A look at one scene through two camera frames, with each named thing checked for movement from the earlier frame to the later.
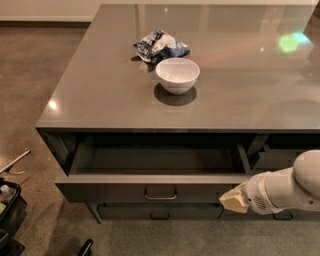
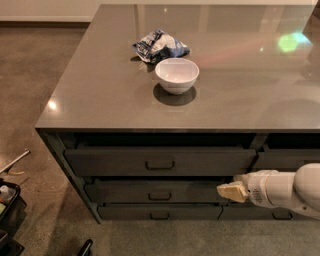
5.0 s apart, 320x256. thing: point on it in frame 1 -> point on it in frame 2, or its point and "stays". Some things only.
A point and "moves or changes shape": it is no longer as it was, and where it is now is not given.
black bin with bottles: [13, 204] stays
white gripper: [256, 196] -> [256, 187]
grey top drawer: [152, 173] moves or changes shape
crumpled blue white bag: [159, 44] stays
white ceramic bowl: [177, 75] stays
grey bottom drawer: [158, 211] stays
